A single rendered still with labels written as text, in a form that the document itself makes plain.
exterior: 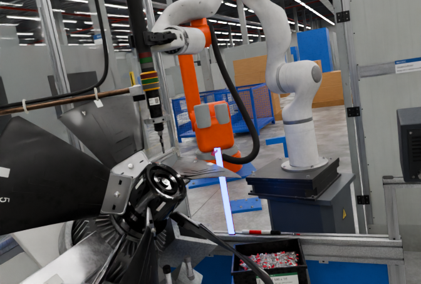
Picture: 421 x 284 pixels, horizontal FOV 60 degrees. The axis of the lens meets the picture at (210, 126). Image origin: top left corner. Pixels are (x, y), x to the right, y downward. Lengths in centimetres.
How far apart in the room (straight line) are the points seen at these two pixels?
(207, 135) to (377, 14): 291
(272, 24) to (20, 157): 99
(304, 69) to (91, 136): 80
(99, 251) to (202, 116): 396
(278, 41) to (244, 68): 764
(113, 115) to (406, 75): 198
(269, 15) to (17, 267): 111
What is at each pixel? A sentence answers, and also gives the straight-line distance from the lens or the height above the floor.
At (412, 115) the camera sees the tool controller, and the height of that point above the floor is 124.
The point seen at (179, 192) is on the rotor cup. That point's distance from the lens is 87.
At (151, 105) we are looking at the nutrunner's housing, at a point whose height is 140.
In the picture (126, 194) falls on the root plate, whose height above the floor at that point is 122.
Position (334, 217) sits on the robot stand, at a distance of 148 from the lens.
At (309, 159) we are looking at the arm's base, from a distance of 149.
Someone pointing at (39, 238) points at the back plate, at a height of 114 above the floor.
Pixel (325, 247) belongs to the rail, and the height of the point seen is 83.
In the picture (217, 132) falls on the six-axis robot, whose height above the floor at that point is 63.
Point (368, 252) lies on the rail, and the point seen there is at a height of 82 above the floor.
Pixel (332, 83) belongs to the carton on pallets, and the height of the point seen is 57.
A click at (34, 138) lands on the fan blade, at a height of 138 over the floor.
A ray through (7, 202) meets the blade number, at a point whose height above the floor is 129.
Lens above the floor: 146
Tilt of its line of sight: 9 degrees down
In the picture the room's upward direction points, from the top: 10 degrees counter-clockwise
